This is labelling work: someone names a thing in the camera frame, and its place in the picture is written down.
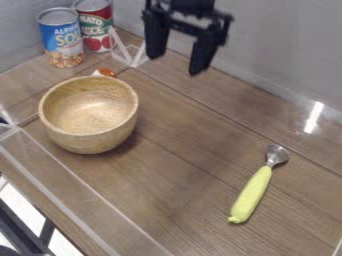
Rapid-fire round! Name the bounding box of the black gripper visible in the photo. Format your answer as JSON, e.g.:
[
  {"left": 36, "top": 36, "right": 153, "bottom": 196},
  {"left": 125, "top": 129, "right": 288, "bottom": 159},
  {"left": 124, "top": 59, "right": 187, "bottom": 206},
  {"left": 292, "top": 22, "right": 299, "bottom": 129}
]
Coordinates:
[{"left": 141, "top": 0, "right": 233, "bottom": 76}]

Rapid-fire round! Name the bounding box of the brown wooden bowl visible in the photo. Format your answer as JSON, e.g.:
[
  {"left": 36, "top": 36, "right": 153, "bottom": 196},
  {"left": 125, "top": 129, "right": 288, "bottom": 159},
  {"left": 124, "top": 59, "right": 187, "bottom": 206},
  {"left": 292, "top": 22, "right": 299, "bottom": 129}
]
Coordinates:
[{"left": 38, "top": 75, "right": 139, "bottom": 154}]

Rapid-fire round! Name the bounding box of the orange and white toy mushroom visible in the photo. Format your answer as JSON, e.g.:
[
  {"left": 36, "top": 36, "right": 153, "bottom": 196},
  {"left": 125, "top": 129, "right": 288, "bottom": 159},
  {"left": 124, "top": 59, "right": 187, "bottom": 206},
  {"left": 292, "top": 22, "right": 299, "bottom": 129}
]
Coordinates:
[{"left": 92, "top": 68, "right": 116, "bottom": 77}]

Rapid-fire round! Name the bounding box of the red tomato sauce can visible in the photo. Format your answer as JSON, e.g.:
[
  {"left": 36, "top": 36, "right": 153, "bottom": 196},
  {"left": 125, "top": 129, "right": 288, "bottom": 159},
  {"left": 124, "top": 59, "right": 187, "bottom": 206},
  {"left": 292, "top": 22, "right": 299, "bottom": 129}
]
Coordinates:
[{"left": 72, "top": 0, "right": 116, "bottom": 53}]

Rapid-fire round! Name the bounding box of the blue alphabet soup can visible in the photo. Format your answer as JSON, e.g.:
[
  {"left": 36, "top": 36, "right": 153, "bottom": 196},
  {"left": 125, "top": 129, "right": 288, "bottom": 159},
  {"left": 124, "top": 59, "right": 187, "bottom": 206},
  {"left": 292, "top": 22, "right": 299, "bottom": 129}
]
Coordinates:
[{"left": 36, "top": 7, "right": 84, "bottom": 68}]

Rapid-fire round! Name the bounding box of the clear acrylic front barrier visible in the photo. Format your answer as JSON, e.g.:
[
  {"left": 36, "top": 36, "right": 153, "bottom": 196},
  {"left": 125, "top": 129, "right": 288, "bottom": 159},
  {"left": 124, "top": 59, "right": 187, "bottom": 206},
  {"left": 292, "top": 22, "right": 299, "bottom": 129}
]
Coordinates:
[{"left": 0, "top": 107, "right": 173, "bottom": 256}]

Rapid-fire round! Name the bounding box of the clear acrylic corner bracket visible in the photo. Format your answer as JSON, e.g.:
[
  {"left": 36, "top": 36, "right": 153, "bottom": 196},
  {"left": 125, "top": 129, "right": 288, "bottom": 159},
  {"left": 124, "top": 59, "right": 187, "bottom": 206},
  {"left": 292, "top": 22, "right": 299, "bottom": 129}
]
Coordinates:
[{"left": 109, "top": 28, "right": 149, "bottom": 68}]

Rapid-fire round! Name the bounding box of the green handled ice cream scoop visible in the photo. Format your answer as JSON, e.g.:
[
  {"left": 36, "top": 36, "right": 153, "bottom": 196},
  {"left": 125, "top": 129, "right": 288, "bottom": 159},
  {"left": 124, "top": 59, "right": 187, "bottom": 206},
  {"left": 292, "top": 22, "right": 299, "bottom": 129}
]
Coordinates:
[{"left": 227, "top": 144, "right": 290, "bottom": 224}]

